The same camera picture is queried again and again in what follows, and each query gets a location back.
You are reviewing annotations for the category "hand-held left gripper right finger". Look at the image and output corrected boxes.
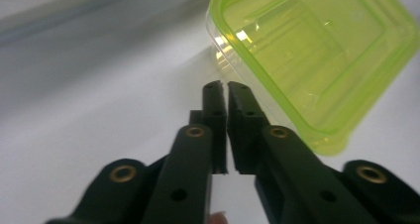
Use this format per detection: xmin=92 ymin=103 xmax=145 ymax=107
xmin=226 ymin=80 xmax=272 ymax=175

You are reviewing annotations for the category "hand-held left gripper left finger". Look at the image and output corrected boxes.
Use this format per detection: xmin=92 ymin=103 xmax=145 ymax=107
xmin=189 ymin=79 xmax=229 ymax=175

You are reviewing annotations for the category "green container lid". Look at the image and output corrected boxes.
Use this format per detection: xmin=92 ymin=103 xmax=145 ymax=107
xmin=204 ymin=0 xmax=420 ymax=158

